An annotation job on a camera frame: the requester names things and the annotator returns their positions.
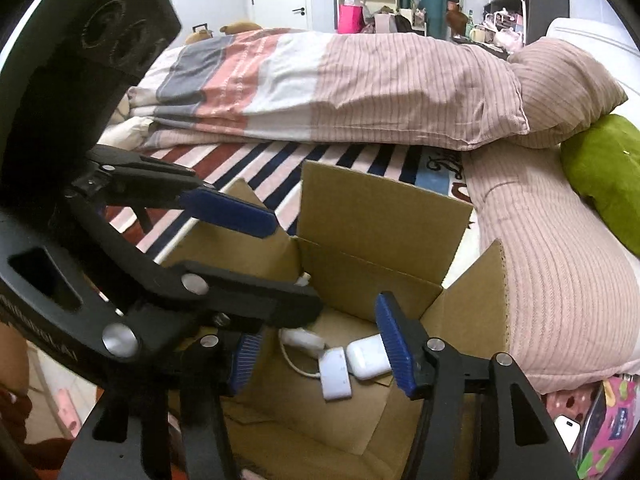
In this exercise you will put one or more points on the brown teddy bear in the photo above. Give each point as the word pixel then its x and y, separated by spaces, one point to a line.
pixel 197 36
pixel 240 27

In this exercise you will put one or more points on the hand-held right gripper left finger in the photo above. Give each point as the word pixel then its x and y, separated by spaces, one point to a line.
pixel 244 362

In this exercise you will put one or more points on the person's left hand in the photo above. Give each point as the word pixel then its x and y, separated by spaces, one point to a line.
pixel 11 360

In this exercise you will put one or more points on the white smartphone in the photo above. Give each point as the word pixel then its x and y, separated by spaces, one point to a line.
pixel 567 430

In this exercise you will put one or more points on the white charger plug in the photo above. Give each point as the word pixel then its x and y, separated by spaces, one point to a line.
pixel 302 338

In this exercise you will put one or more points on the pink grey striped quilt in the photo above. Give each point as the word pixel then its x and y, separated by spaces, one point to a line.
pixel 325 85

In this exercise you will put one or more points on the white bed headboard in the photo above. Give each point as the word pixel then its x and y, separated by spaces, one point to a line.
pixel 595 40

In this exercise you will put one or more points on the white mug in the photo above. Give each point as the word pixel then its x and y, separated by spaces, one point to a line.
pixel 476 35

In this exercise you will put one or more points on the green plush pillow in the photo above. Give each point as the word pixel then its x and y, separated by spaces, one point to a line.
pixel 605 170

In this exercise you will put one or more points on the white earbuds case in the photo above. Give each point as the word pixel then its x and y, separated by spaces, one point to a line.
pixel 365 357

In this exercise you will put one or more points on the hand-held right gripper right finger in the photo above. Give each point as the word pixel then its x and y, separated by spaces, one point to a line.
pixel 395 345

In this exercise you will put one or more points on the brown cardboard box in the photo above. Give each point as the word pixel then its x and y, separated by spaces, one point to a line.
pixel 360 215

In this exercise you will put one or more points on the pink gift bag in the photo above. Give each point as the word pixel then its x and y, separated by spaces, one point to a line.
pixel 351 19

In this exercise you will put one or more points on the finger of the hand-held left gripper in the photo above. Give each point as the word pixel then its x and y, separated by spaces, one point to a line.
pixel 250 300
pixel 230 212

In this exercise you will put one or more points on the striped fleece blanket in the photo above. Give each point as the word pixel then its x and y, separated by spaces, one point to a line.
pixel 270 165

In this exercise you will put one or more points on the colourful patterned bag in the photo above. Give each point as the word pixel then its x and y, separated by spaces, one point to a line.
pixel 612 420

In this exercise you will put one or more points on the brown plush toy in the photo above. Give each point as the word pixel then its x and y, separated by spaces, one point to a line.
pixel 456 17

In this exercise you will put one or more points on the pink striped pillow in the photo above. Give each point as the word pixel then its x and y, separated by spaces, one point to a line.
pixel 565 90
pixel 550 270

